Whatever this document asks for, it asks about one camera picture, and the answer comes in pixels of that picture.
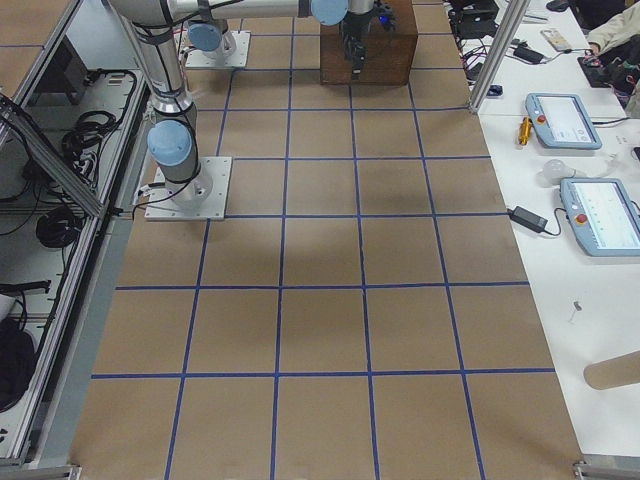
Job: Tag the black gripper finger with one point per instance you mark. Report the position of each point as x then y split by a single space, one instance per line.
347 47
358 59

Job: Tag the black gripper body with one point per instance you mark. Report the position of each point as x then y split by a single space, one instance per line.
355 26

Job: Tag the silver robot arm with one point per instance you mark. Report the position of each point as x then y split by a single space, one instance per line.
212 39
150 25

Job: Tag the dark wooden drawer cabinet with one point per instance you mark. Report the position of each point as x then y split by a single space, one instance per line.
389 54

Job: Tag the small blue black clip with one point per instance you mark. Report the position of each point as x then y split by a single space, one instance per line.
495 91

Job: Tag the black laptop power brick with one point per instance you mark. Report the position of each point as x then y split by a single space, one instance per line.
528 55

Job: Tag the gold cylindrical tool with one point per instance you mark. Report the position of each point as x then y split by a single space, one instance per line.
524 132

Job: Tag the smartphone with patterned case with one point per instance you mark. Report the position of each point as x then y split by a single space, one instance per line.
556 40

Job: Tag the upper teach pendant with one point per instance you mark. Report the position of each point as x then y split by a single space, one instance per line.
561 121

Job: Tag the teach pendant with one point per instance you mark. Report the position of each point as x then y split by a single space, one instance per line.
561 121
601 216

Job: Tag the white light bulb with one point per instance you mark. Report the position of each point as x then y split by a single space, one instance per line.
554 171

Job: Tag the black power adapter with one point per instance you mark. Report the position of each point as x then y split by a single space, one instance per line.
527 219

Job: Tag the person in beige jacket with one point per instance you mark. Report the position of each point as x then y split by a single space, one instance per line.
615 32

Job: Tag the lower teach pendant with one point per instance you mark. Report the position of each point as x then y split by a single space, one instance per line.
601 216

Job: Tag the small screw on table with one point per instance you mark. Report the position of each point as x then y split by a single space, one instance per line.
577 308

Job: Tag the cardboard tube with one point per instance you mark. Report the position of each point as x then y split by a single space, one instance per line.
615 372

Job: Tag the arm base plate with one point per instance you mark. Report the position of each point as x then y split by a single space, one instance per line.
195 59
204 198

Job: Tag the aluminium frame post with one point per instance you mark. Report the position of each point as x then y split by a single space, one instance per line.
506 31

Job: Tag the aluminium side rail frame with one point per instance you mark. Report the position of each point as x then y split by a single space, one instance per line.
48 236

